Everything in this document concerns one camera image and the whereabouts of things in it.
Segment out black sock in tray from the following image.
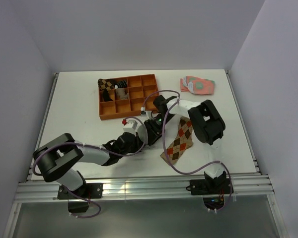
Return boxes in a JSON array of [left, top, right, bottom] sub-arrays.
[[102, 89, 113, 102]]

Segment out aluminium front rail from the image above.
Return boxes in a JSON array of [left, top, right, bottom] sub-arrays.
[[13, 174, 274, 203]]

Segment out brown checkered rolled sock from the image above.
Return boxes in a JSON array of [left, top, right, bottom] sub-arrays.
[[97, 79, 116, 91]]

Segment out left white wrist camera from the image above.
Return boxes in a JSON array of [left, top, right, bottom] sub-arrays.
[[122, 119, 138, 135]]

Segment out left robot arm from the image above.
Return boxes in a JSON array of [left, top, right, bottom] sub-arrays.
[[32, 117, 148, 199]]

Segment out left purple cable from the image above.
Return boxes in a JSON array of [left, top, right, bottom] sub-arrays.
[[32, 116, 149, 219]]

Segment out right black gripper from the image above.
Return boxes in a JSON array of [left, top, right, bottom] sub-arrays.
[[144, 114, 175, 145]]

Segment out black white striped sock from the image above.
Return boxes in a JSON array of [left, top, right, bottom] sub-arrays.
[[114, 80, 128, 89]]

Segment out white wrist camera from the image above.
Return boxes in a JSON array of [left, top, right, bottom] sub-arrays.
[[122, 119, 138, 135], [141, 107, 149, 117]]

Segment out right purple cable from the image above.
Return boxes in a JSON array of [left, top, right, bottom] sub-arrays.
[[141, 89, 236, 216]]

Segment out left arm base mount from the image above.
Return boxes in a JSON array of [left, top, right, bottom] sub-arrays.
[[57, 183, 103, 200]]

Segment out purple cable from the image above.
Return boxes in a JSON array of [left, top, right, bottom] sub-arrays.
[[141, 89, 236, 216], [32, 116, 149, 219]]

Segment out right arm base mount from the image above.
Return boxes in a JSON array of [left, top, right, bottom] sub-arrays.
[[185, 179, 234, 195]]

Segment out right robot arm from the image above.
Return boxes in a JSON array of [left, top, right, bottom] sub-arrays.
[[138, 95, 233, 195]]

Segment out argyle beige orange sock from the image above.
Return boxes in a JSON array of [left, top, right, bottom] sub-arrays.
[[166, 117, 193, 165]]

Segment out beige rolled sock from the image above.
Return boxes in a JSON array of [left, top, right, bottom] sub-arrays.
[[115, 88, 129, 100]]

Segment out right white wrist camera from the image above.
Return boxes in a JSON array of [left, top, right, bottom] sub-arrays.
[[141, 107, 149, 117]]

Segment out pink green sock pair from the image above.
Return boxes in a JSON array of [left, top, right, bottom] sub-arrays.
[[180, 76, 215, 95]]

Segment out orange compartment tray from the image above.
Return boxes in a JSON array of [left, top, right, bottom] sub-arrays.
[[98, 74, 158, 120]]

